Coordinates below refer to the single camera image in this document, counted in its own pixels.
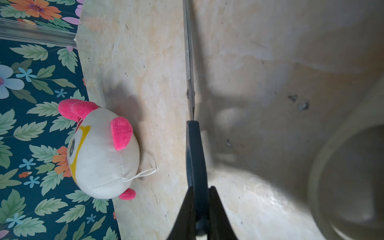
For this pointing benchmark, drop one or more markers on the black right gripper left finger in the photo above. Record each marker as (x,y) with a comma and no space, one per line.
(185,224)

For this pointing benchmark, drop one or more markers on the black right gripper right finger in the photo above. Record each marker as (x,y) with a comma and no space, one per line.
(219,226)

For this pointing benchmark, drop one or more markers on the dark blue scissors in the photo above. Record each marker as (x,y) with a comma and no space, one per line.
(195,159)

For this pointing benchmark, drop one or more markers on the cream yellow scissors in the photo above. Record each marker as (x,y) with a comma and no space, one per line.
(346,182)

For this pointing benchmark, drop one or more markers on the white pink plush toy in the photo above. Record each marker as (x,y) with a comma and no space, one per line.
(103,154)

